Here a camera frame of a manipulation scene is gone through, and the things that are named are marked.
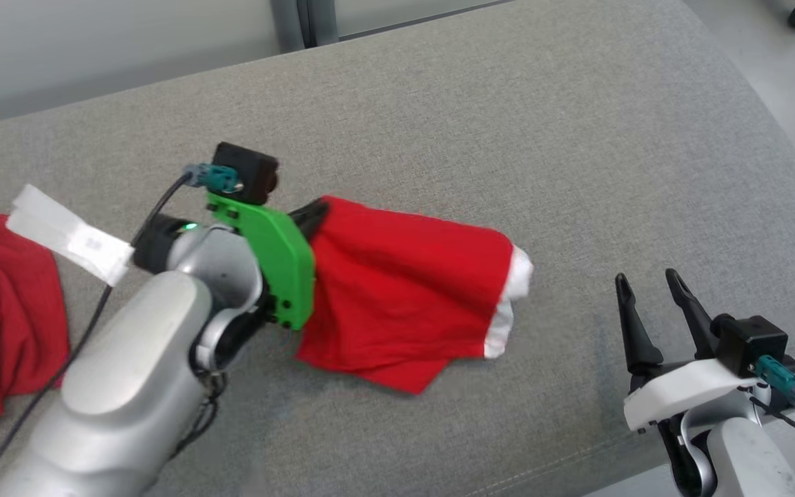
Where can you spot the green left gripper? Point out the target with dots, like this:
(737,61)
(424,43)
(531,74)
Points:
(280,269)

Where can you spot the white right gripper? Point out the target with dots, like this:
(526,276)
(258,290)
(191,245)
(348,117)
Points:
(687,390)

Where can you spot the red shorts white trim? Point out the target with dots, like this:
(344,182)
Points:
(397,290)

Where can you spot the red Bulls basketball jersey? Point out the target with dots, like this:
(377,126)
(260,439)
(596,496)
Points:
(18,324)

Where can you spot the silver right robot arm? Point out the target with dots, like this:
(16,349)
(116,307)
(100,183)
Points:
(749,455)

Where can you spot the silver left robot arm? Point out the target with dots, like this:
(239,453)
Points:
(128,359)

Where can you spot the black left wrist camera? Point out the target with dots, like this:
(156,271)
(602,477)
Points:
(249,172)

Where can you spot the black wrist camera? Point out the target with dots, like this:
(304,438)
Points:
(249,172)
(753,342)

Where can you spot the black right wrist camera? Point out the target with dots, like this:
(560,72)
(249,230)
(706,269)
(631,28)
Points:
(753,342)

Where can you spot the teal left camera connector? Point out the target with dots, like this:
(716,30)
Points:
(214,177)

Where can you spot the teal camera connector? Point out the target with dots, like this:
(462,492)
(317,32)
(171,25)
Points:
(780,379)
(214,177)

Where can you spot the teal right camera connector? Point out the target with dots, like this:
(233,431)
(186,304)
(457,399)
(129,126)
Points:
(780,379)

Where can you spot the grey metal post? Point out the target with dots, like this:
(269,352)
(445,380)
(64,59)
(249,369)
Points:
(308,21)

